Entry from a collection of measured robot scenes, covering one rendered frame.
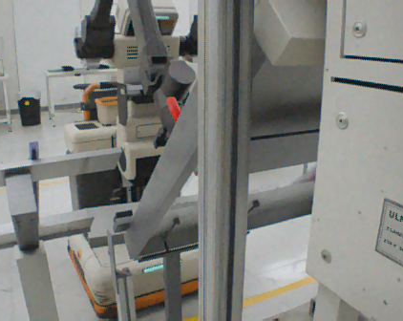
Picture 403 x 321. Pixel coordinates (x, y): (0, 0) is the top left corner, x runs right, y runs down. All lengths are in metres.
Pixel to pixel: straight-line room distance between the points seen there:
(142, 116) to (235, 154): 1.22
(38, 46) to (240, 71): 7.14
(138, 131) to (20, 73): 6.00
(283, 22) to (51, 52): 7.17
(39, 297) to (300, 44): 0.69
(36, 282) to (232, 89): 0.59
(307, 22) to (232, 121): 0.12
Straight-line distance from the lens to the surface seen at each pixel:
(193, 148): 0.51
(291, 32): 0.37
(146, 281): 1.75
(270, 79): 0.50
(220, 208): 0.39
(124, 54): 1.50
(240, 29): 0.36
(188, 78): 0.77
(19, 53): 7.45
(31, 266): 0.81
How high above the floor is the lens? 1.19
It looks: 17 degrees down
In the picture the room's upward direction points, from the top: straight up
